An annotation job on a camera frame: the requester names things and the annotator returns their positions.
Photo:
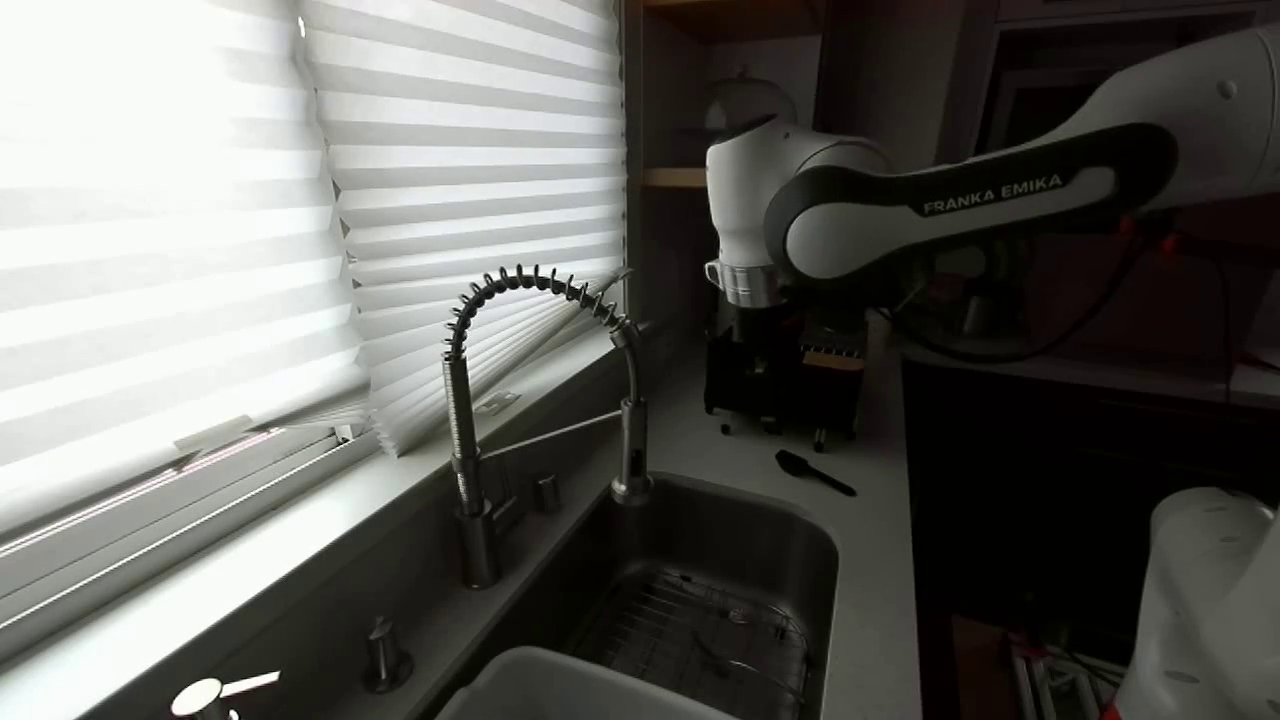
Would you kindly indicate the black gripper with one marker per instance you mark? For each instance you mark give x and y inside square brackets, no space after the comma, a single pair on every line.
[759,347]

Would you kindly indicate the black plastic scoop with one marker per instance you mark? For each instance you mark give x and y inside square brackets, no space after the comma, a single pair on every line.
[799,465]

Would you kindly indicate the chrome spring neck faucet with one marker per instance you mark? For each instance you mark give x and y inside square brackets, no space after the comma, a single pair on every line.
[463,443]

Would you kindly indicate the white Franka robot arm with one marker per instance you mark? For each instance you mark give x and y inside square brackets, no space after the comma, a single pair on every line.
[852,224]

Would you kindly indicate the stainless steel sink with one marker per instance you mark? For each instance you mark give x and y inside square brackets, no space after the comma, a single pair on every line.
[785,563]

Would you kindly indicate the black coffee machine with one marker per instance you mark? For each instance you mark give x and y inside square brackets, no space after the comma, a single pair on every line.
[746,406]

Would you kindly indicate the wooden shelf board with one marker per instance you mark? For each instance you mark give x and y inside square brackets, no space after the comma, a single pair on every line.
[673,177]

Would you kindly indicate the glass dome cover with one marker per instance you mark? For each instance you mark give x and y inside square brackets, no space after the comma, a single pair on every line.
[742,101]

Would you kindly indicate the small chrome deck button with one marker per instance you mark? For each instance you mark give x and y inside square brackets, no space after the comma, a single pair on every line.
[549,495]

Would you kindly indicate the narrow white pleated blind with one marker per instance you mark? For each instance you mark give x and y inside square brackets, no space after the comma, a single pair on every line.
[481,161]

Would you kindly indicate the white plastic wash basin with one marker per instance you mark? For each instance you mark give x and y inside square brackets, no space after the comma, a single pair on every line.
[562,687]

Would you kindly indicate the white striped package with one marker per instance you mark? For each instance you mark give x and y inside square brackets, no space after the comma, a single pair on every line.
[1062,680]

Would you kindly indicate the small chrome soap dispenser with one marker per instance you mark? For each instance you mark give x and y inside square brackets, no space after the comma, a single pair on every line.
[386,663]

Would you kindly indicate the wide white pleated blind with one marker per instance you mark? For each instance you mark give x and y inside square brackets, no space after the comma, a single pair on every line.
[145,242]

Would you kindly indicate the white object on windowsill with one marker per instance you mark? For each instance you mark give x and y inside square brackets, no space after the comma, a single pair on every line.
[201,693]

